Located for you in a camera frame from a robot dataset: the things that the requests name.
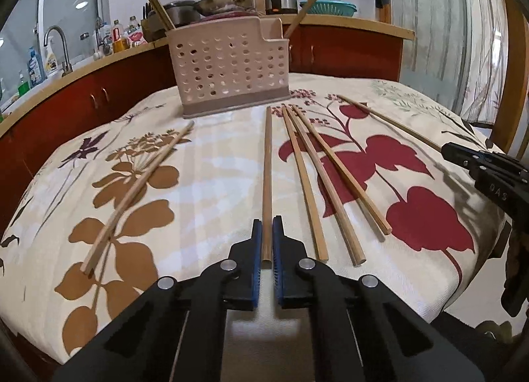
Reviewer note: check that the steel kitchen faucet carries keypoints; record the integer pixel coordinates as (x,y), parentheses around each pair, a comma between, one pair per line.
(66,51)

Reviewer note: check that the green dish soap bottle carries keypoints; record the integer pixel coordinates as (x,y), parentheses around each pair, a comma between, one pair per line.
(23,86)

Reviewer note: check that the wooden door frame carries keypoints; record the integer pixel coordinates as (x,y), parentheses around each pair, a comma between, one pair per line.
(514,76)

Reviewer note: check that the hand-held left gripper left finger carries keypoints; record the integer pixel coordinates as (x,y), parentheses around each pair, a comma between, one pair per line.
(257,250)

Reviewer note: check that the long bamboo chopstick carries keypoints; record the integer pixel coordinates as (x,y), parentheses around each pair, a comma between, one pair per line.
(157,4)
(388,121)
(343,169)
(267,167)
(326,190)
(303,183)
(136,188)
(308,6)

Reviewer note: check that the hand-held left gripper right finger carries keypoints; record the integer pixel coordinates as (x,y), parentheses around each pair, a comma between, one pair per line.
(277,260)

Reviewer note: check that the red induction cooker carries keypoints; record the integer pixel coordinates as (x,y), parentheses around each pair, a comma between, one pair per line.
(227,14)

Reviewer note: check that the grey rice cooker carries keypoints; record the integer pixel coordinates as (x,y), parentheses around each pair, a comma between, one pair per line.
(182,12)

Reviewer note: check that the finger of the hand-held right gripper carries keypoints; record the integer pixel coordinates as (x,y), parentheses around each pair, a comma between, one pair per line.
(461,154)

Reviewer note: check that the cooking oil bottle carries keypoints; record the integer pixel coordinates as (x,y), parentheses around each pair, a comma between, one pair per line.
(119,39)

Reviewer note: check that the red white snack bag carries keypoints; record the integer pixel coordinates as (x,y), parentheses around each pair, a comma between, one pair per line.
(136,38)

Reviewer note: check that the pink perforated utensil basket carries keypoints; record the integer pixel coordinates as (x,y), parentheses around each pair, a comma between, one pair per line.
(231,106)

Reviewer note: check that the small seasoning bottle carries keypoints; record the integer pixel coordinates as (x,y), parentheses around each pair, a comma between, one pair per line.
(132,24)

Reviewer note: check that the white plastic bottle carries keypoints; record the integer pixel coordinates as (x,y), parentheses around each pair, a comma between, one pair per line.
(105,37)

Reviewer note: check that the beige kitchen countertop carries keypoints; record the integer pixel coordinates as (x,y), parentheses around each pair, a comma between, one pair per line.
(351,25)

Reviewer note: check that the knife block with knives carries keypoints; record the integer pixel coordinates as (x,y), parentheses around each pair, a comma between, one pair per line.
(148,18)

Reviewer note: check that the teal plastic colander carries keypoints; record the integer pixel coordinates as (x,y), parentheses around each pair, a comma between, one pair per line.
(334,9)

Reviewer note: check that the floral tablecloth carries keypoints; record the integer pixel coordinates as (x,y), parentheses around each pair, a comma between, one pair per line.
(206,183)

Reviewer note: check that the sliding glass door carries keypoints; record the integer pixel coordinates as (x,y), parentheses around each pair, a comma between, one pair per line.
(425,31)

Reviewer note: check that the translucent white container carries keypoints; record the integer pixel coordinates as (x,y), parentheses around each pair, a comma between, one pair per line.
(368,4)

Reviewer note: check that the white cleaner bottle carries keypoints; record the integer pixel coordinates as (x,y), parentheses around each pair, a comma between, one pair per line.
(51,60)

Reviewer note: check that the striped curtain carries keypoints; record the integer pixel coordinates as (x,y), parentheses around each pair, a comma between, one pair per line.
(483,43)

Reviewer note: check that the blue hand soap bottle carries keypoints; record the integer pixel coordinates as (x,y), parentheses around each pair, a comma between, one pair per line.
(35,68)

